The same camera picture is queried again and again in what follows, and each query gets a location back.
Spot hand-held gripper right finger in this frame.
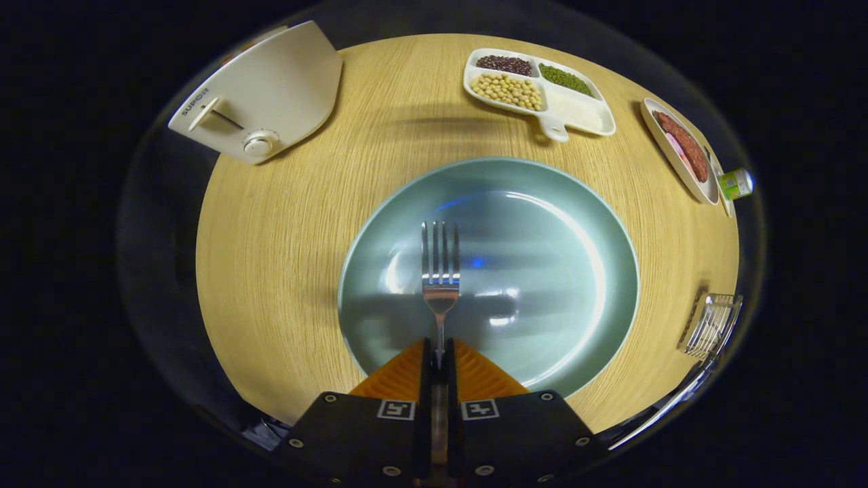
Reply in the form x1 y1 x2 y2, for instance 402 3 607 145
444 338 608 488

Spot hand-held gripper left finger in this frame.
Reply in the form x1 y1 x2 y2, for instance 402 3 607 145
275 338 435 488

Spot metal fork brown handle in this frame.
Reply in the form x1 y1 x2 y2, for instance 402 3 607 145
420 221 462 485

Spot light blue plate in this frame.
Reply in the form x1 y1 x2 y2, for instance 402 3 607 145
337 157 640 399

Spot yellow soybeans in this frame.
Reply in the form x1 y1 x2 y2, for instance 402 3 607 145
471 73 545 112

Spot white divided tray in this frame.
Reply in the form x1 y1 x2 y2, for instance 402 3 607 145
463 47 616 143

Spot white oval plate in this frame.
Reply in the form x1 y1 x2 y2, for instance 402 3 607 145
641 98 721 206

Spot pale pink ham slice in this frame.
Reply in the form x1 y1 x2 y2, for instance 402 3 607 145
665 132 692 178

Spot dark red beans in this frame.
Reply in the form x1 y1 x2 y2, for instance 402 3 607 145
476 55 533 77

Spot green mung beans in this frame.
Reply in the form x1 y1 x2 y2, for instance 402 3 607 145
539 63 594 97

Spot white square coaster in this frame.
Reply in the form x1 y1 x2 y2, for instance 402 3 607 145
709 152 734 218

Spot white toaster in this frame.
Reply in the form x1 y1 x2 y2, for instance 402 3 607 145
167 20 344 165

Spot brown steak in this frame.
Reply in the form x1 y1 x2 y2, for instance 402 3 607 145
655 110 709 184

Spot green label metal bottle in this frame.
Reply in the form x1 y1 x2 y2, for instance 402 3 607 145
717 168 755 201

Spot metal wire basket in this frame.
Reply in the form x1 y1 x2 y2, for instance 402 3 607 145
677 293 744 360

